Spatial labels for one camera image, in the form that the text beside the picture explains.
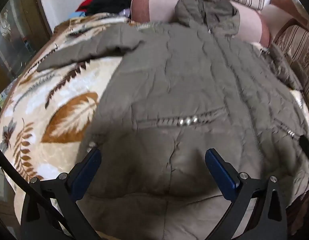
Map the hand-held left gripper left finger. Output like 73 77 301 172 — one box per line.
21 147 102 240

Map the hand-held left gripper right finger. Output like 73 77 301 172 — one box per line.
205 148 288 240

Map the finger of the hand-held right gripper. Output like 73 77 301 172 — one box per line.
300 135 309 159

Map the olive grey puffer jacket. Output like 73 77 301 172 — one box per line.
37 0 309 240

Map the leaf print blanket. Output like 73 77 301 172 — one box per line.
0 12 309 239

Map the brown sofa armrest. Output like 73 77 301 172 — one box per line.
270 0 302 25

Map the wooden glass cabinet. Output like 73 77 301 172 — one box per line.
0 0 54 105

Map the red garment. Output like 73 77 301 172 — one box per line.
78 0 107 12

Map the black garment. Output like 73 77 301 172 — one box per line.
84 0 137 18

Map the pink quilted sofa cushion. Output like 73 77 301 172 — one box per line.
131 0 271 48

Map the black cable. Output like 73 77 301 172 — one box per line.
0 144 72 240

